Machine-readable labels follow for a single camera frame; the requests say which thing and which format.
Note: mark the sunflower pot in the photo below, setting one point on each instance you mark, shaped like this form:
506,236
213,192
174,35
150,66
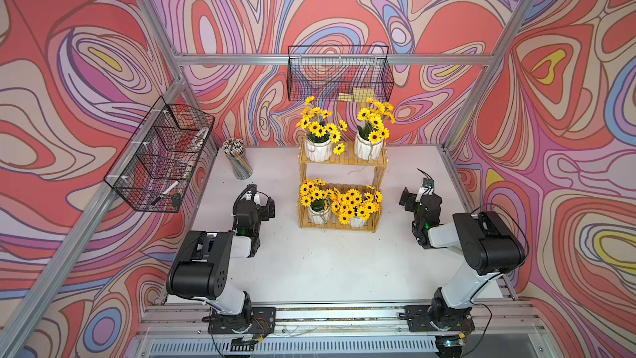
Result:
324,134
356,208
372,131
316,199

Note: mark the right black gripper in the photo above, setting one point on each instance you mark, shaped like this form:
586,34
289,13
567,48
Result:
410,199

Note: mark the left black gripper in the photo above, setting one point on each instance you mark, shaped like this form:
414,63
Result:
262,210

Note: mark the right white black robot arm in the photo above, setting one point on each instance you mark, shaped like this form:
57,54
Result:
489,249

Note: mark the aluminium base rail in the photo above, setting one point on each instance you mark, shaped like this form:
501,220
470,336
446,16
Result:
495,328

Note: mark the side black wire basket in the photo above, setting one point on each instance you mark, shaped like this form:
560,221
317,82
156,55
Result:
166,147

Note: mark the white marker in basket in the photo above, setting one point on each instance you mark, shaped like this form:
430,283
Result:
165,193

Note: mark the yellow sticky notes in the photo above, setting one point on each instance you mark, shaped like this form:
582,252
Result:
357,95

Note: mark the back black wire basket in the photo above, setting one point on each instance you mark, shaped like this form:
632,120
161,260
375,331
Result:
323,71

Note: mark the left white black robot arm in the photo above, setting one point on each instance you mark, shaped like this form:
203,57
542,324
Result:
201,270

